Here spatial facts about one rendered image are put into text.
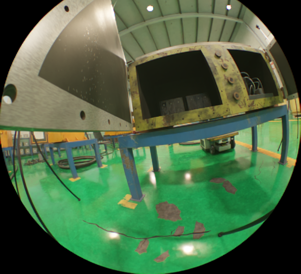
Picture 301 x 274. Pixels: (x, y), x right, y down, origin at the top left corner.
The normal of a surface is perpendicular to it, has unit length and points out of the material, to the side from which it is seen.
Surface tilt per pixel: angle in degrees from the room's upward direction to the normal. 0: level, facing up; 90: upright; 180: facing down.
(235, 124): 90
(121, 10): 180
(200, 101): 90
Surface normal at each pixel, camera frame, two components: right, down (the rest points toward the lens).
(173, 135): -0.33, -0.01
